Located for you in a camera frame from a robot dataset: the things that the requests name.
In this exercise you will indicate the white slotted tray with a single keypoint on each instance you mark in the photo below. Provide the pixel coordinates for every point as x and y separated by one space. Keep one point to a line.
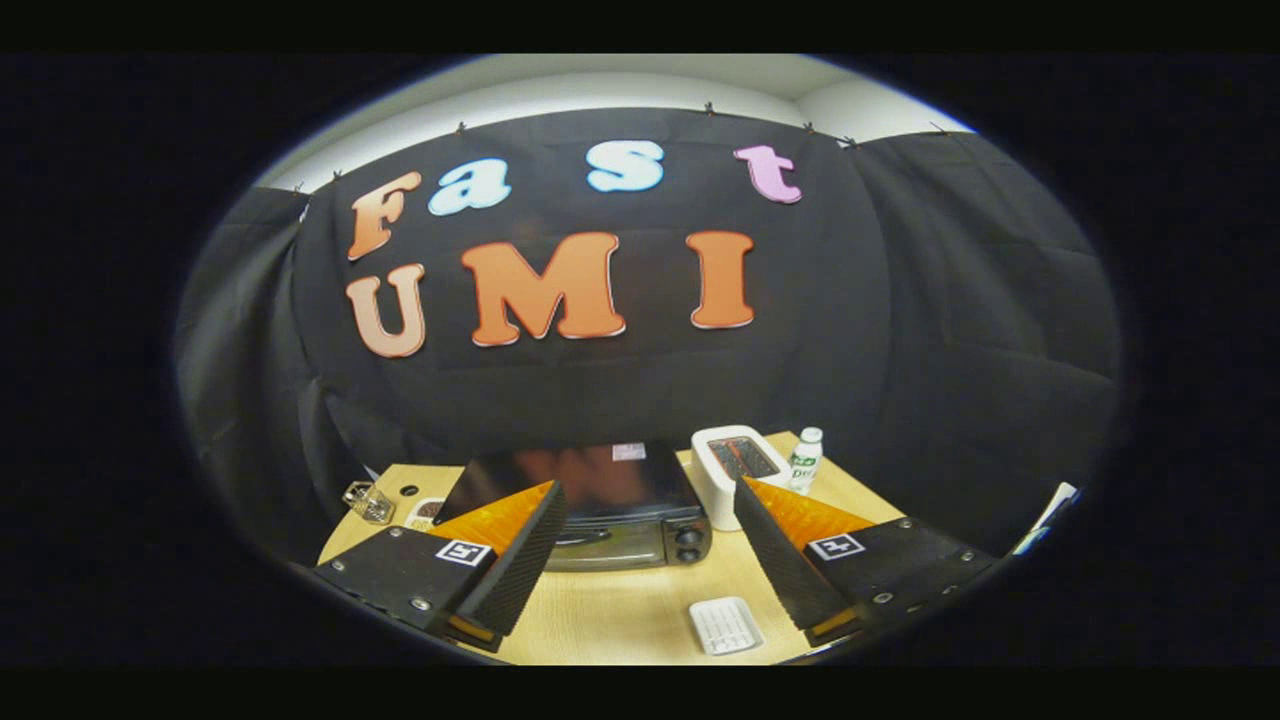
726 626

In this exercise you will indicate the white bottle green label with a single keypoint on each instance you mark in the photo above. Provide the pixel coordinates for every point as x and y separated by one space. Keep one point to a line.
804 465

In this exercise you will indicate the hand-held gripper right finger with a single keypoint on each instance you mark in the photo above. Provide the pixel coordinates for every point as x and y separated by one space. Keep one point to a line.
780 570

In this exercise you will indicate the white pop-up toaster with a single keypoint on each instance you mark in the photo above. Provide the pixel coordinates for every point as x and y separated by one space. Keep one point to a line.
712 490

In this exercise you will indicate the small white dish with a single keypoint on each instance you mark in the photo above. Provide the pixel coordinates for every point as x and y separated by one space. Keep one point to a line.
420 515

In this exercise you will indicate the white paper sheet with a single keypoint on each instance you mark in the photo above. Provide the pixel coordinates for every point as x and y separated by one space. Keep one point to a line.
1050 512

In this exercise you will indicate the black toaster oven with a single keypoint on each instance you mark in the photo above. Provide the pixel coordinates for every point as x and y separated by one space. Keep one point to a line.
620 500

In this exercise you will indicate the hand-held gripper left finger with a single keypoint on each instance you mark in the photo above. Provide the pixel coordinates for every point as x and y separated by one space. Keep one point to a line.
520 570

